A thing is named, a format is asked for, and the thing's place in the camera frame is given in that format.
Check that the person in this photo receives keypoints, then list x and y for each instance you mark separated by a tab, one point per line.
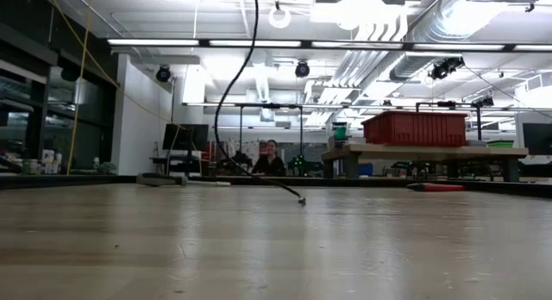
269	166

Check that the black computer monitor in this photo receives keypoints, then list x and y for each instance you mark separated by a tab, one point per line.
539	138
185	136

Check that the blue plastic bin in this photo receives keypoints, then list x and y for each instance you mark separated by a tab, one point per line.
365	170

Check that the large red ribbed bin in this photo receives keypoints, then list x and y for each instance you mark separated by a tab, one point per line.
414	129

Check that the wooden-top workbench on casters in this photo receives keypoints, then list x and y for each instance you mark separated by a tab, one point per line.
431	152

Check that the long ceiling light bar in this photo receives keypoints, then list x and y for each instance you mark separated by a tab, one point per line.
151	42

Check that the red marker pen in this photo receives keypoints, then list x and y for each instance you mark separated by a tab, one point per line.
435	188

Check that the green tray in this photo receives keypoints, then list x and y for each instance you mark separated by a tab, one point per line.
500	143

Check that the black pipe frame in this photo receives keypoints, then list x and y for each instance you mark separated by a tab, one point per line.
271	105

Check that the black ceiling camera cluster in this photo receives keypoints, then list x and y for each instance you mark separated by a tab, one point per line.
446	68

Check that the black camera rig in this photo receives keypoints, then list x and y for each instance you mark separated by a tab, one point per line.
478	119

